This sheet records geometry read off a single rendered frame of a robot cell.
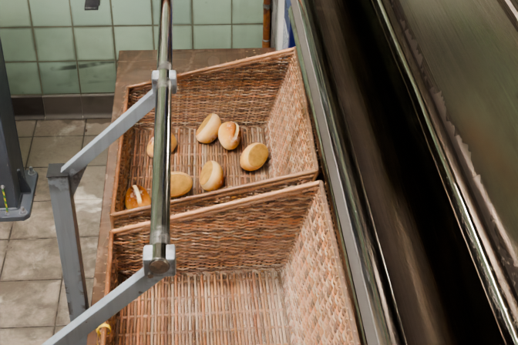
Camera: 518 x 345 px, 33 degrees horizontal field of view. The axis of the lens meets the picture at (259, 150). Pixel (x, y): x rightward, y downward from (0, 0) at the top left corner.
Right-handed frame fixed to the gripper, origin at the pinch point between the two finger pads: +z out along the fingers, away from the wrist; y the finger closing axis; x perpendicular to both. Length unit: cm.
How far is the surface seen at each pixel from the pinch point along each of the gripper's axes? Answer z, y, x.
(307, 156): 16, 38, -47
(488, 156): 107, -30, -50
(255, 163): -7, 57, -38
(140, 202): 8, 56, -8
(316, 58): 75, -24, -37
